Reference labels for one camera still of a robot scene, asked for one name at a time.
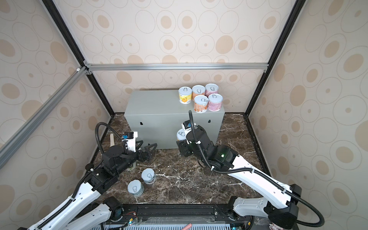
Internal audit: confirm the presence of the yellow can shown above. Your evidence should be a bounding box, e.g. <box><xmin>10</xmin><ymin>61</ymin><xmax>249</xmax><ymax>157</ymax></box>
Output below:
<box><xmin>176</xmin><ymin>129</ymin><xmax>186</xmax><ymax>141</ymax></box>
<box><xmin>178</xmin><ymin>86</ymin><xmax>193</xmax><ymax>104</ymax></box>

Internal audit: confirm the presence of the brown orange can front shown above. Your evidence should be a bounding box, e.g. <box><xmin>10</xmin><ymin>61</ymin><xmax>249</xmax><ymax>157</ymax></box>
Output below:
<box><xmin>194</xmin><ymin>95</ymin><xmax>209</xmax><ymax>113</ymax></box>

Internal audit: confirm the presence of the brown orange can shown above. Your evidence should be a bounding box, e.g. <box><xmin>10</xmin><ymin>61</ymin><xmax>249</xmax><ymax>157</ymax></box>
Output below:
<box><xmin>194</xmin><ymin>95</ymin><xmax>209</xmax><ymax>113</ymax></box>
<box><xmin>192</xmin><ymin>85</ymin><xmax>206</xmax><ymax>100</ymax></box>

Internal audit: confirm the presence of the pink can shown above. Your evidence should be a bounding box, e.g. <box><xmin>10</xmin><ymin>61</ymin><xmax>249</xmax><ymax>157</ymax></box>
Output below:
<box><xmin>205</xmin><ymin>83</ymin><xmax>219</xmax><ymax>97</ymax></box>
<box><xmin>208</xmin><ymin>94</ymin><xmax>223</xmax><ymax>112</ymax></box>

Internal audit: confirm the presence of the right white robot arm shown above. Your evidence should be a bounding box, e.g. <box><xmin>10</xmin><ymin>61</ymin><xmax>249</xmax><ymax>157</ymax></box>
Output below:
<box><xmin>177</xmin><ymin>126</ymin><xmax>325</xmax><ymax>229</ymax></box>

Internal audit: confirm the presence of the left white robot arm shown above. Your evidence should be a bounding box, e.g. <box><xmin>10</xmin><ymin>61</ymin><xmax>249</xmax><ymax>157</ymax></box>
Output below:
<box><xmin>28</xmin><ymin>140</ymin><xmax>157</xmax><ymax>230</ymax></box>

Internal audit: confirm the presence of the wooden spatula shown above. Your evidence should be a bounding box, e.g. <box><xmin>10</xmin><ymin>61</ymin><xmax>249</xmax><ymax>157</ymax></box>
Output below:
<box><xmin>110</xmin><ymin>133</ymin><xmax>115</xmax><ymax>147</ymax></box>

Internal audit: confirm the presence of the green can lower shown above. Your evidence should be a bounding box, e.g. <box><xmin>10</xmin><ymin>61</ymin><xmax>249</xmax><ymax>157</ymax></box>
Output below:
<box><xmin>126</xmin><ymin>162</ymin><xmax>137</xmax><ymax>171</ymax></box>

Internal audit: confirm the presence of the teal can upper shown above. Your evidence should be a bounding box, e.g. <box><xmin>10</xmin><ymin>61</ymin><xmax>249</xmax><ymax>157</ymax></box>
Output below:
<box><xmin>141</xmin><ymin>168</ymin><xmax>156</xmax><ymax>185</ymax></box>

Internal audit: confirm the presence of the teal can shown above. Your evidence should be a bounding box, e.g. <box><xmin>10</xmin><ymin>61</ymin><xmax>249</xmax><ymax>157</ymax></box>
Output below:
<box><xmin>127</xmin><ymin>180</ymin><xmax>144</xmax><ymax>197</ymax></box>
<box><xmin>141</xmin><ymin>168</ymin><xmax>156</xmax><ymax>185</ymax></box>

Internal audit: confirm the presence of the small dark glass bottle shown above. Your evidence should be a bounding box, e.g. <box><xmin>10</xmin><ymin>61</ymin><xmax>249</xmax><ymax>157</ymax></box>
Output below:
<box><xmin>85</xmin><ymin>163</ymin><xmax>96</xmax><ymax>174</ymax></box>

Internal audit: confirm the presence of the grey metal cabinet box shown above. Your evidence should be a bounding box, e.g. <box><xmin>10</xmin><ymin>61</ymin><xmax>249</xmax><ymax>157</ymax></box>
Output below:
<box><xmin>124</xmin><ymin>90</ymin><xmax>225</xmax><ymax>149</ymax></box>

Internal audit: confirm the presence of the teal can lower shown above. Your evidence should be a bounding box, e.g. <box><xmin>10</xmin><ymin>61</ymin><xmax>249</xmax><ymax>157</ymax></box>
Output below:
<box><xmin>127</xmin><ymin>180</ymin><xmax>144</xmax><ymax>197</ymax></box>

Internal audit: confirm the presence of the pink marker pen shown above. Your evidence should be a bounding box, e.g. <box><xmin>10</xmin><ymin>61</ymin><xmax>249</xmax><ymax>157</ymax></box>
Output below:
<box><xmin>182</xmin><ymin>223</ymin><xmax>192</xmax><ymax>230</ymax></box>

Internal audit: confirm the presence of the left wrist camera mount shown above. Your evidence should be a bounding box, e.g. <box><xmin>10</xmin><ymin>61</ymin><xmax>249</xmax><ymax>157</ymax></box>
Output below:
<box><xmin>122</xmin><ymin>131</ymin><xmax>138</xmax><ymax>152</ymax></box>

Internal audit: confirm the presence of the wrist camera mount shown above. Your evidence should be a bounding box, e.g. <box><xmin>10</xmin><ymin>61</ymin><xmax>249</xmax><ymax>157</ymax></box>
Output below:
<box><xmin>182</xmin><ymin>120</ymin><xmax>192</xmax><ymax>135</ymax></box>
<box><xmin>122</xmin><ymin>131</ymin><xmax>138</xmax><ymax>152</ymax></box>

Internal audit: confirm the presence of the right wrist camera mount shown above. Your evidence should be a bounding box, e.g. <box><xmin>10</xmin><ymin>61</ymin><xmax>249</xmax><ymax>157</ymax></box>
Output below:
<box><xmin>182</xmin><ymin>120</ymin><xmax>192</xmax><ymax>135</ymax></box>

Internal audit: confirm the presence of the black base frame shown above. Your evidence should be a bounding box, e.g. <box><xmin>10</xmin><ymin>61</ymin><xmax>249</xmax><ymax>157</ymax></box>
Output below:
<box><xmin>104</xmin><ymin>204</ymin><xmax>270</xmax><ymax>230</ymax></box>

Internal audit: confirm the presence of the horizontal aluminium rail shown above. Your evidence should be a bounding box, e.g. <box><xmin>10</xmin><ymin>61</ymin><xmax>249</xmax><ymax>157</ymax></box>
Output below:
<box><xmin>87</xmin><ymin>63</ymin><xmax>268</xmax><ymax>71</ymax></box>

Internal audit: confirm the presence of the left diagonal aluminium rail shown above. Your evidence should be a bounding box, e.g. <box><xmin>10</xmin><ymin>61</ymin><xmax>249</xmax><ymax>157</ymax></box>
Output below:
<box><xmin>1</xmin><ymin>67</ymin><xmax>87</xmax><ymax>168</ymax></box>

